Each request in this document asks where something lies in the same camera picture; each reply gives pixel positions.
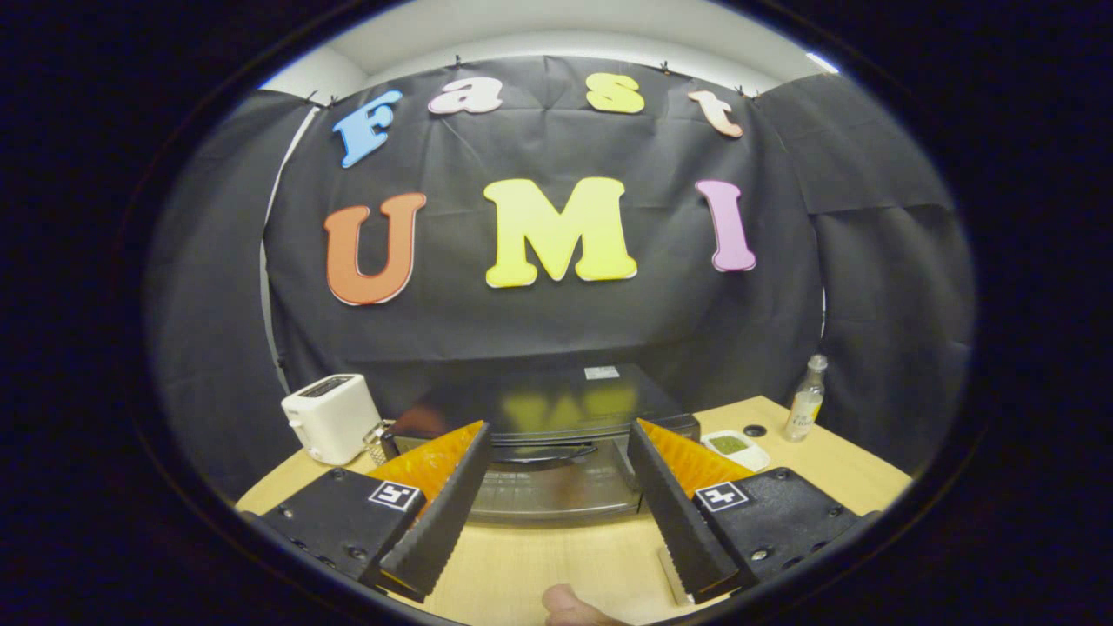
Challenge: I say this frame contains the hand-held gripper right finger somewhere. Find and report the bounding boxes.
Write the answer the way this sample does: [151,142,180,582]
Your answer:
[626,418,879,605]

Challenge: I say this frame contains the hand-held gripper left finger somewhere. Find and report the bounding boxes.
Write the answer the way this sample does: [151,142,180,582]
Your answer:
[242,421,493,603]

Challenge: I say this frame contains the black toaster oven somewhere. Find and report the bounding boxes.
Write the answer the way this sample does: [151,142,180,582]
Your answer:
[387,363,702,525]

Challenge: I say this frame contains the white bread toaster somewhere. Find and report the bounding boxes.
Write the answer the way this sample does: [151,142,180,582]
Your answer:
[281,374,383,466]

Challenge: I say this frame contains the small white rectangular tray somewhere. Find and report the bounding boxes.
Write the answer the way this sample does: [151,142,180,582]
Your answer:
[658,546,696,605]

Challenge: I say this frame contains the white divided dish with beans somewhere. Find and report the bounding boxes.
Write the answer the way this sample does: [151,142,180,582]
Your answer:
[701,430,771,473]

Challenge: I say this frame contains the small metal mesh object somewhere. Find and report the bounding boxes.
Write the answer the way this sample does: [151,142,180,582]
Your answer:
[363,420,397,467]

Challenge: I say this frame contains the clear glass bottle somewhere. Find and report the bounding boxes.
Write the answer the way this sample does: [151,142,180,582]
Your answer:
[784,354,829,443]

